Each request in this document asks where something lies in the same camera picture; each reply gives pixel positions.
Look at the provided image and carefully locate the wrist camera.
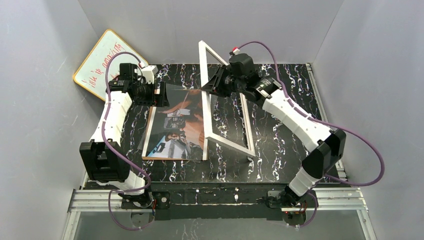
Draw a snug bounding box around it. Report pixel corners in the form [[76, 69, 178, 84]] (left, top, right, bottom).
[[141, 65, 158, 84], [229, 47, 240, 56]]

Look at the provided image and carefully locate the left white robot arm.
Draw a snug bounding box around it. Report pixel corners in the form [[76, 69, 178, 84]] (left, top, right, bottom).
[[79, 63, 169, 208]]

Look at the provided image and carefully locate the clear plastic sheet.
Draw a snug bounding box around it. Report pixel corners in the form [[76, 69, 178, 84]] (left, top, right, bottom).
[[138, 82, 213, 161]]

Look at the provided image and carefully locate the printed photo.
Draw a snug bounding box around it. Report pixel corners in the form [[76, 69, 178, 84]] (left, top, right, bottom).
[[141, 83, 209, 162]]

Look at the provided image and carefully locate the aluminium rail base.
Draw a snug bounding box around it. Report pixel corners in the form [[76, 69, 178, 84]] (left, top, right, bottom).
[[61, 62, 379, 240]]

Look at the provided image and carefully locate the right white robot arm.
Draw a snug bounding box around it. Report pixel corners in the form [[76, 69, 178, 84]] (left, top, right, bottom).
[[200, 53, 346, 206]]

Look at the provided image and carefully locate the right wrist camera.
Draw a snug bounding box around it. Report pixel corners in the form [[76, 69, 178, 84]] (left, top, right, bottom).
[[229, 47, 240, 56]]

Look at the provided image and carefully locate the wooden picture frame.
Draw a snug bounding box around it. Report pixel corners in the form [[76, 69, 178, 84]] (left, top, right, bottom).
[[198, 40, 256, 158]]

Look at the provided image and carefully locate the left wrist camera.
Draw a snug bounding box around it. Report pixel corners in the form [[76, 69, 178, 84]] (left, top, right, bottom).
[[141, 65, 158, 84]]

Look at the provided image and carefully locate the whiteboard with red writing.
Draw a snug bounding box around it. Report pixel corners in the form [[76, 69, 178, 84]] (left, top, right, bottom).
[[73, 29, 149, 100]]

